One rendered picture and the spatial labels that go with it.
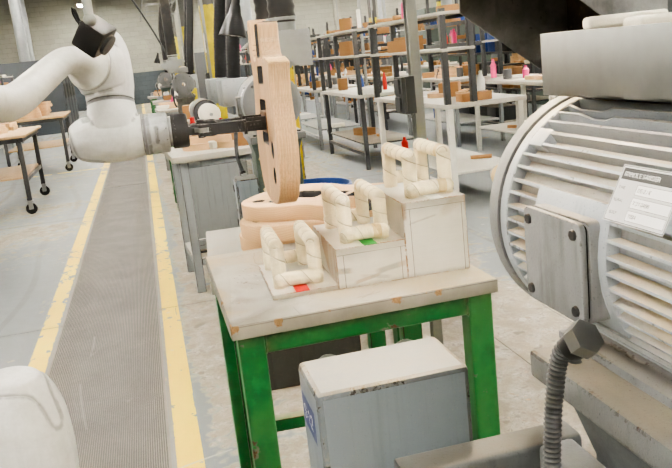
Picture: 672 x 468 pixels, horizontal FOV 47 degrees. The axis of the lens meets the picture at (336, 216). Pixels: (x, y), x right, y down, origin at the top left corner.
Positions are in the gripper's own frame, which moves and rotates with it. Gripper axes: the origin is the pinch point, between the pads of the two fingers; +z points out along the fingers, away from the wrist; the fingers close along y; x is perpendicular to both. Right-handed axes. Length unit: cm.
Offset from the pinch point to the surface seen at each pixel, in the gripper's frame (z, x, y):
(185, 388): -31, -130, -169
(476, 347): 38, -52, 24
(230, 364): -13, -67, -30
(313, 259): 6.7, -30.7, 10.2
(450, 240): 38, -30, 14
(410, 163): 30.7, -12.1, 10.3
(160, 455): -41, -130, -108
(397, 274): 24.7, -36.0, 13.7
